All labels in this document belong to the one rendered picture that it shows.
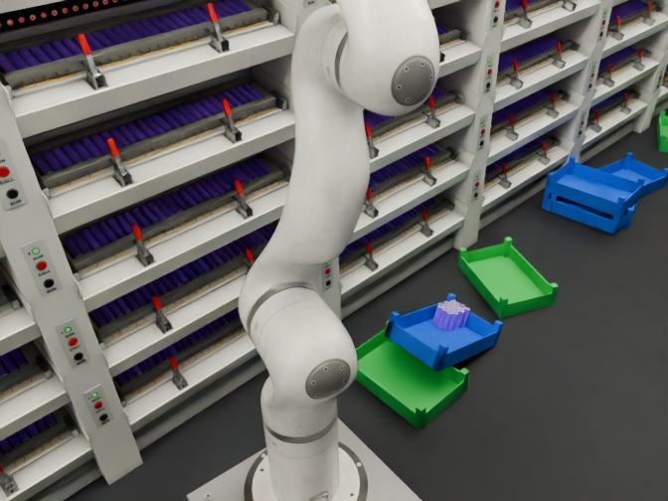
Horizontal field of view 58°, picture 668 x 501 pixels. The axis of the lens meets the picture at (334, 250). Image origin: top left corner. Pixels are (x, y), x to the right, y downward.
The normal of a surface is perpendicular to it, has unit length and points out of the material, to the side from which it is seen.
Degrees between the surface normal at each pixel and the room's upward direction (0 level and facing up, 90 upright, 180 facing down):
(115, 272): 15
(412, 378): 0
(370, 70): 86
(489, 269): 0
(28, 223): 90
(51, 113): 105
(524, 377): 0
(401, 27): 50
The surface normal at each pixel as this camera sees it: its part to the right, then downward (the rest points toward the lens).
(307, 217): -0.38, 0.36
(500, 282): -0.04, -0.81
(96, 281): 0.14, -0.67
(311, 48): -0.88, 0.08
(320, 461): 0.49, 0.46
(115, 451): 0.67, 0.41
